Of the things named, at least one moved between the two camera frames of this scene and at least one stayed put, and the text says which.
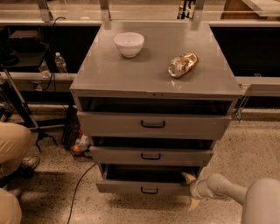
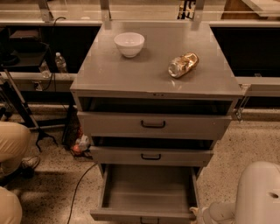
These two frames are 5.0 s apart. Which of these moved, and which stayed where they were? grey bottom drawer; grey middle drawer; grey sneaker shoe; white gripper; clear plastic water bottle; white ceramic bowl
Moved: grey bottom drawer; white gripper
Stayed: grey sneaker shoe; white ceramic bowl; clear plastic water bottle; grey middle drawer
